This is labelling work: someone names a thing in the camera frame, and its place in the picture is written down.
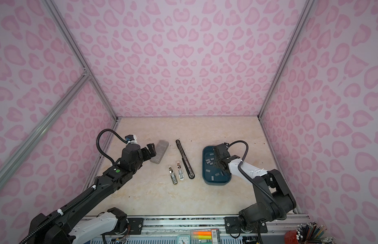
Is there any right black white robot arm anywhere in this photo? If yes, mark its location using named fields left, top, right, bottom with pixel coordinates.
left=213, top=140, right=296, bottom=232

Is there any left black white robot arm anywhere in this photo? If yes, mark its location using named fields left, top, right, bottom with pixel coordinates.
left=21, top=143, right=156, bottom=244

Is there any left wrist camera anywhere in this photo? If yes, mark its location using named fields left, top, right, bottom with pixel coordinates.
left=125, top=135, right=138, bottom=144

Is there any grey stone block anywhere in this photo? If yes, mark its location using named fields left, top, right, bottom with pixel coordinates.
left=150, top=140, right=169, bottom=164

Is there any small teal clock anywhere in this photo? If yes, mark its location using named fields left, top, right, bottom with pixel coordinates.
left=176, top=235, right=191, bottom=244

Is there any olive white stapler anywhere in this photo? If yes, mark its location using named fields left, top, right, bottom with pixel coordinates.
left=169, top=167, right=178, bottom=185

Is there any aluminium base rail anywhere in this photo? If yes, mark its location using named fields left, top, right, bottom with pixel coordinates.
left=56, top=213, right=312, bottom=244

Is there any highlighter marker box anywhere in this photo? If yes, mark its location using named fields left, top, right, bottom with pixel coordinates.
left=191, top=228, right=221, bottom=244

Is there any red pen holder with pens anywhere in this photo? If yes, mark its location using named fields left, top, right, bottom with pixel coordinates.
left=284, top=222, right=335, bottom=244

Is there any pink white stapler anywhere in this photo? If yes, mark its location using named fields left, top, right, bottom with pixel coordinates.
left=177, top=161, right=185, bottom=181

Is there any teal plastic tray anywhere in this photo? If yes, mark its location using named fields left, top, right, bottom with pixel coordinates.
left=202, top=145, right=232, bottom=186

